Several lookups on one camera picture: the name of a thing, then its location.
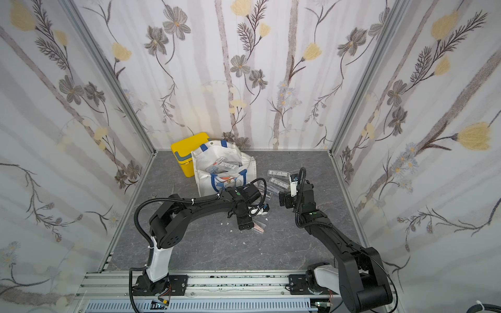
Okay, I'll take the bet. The clear case with pink compass centre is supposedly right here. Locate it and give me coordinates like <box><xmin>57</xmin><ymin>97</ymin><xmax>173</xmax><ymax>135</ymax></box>
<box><xmin>252</xmin><ymin>220</ymin><xmax>267</xmax><ymax>234</ymax></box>

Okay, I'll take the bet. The white canvas cartoon tote bag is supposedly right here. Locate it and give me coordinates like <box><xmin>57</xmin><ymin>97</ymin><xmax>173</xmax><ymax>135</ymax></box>
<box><xmin>191</xmin><ymin>140</ymin><xmax>257</xmax><ymax>196</ymax></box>

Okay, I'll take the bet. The clear long compass case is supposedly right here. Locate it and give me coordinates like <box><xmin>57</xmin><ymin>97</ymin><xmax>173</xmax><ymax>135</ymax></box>
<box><xmin>206</xmin><ymin>157</ymin><xmax>242</xmax><ymax>175</ymax></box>

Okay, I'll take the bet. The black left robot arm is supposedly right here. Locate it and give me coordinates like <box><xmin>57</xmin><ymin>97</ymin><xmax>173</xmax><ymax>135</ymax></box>
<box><xmin>128</xmin><ymin>177</ymin><xmax>269</xmax><ymax>312</ymax></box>

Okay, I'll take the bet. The right arm mounting base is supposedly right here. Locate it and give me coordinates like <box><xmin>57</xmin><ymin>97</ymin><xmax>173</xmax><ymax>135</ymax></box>
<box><xmin>285</xmin><ymin>273</ymin><xmax>331</xmax><ymax>296</ymax></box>

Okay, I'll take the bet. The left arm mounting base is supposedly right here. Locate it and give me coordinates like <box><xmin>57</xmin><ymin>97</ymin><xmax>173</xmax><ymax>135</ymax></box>
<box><xmin>132</xmin><ymin>271</ymin><xmax>188</xmax><ymax>296</ymax></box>

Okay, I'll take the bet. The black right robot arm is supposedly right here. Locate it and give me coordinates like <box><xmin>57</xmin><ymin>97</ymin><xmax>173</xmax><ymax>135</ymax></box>
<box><xmin>279</xmin><ymin>167</ymin><xmax>399</xmax><ymax>312</ymax></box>

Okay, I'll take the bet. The yellow plastic lidded box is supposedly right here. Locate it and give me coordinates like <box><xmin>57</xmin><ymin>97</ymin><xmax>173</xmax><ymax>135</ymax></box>
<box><xmin>171</xmin><ymin>133</ymin><xmax>210</xmax><ymax>177</ymax></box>

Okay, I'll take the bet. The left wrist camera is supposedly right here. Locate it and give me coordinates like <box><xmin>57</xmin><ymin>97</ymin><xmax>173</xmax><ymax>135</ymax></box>
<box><xmin>249</xmin><ymin>203</ymin><xmax>270</xmax><ymax>216</ymax></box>

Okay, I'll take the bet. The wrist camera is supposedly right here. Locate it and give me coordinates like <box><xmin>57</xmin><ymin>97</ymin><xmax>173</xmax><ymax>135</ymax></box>
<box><xmin>249</xmin><ymin>203</ymin><xmax>270</xmax><ymax>216</ymax></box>
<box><xmin>289</xmin><ymin>173</ymin><xmax>300</xmax><ymax>197</ymax></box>

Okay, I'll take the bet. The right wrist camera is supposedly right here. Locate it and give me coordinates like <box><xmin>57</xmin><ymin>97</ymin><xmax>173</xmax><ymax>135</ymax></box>
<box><xmin>289</xmin><ymin>173</ymin><xmax>300</xmax><ymax>197</ymax></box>

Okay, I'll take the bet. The aluminium front rail frame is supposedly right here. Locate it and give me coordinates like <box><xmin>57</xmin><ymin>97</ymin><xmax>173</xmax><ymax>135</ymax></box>
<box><xmin>70</xmin><ymin>270</ymin><xmax>348</xmax><ymax>312</ymax></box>

